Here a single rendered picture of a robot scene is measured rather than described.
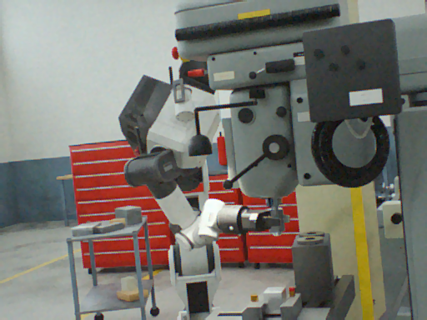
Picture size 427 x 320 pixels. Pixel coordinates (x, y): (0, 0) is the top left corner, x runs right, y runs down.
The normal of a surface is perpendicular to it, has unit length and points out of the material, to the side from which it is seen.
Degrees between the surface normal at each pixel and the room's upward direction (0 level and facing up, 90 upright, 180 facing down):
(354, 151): 90
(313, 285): 90
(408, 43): 90
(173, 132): 58
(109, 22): 90
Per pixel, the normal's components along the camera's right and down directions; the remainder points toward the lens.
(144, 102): 0.00, -0.47
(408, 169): -0.33, 0.09
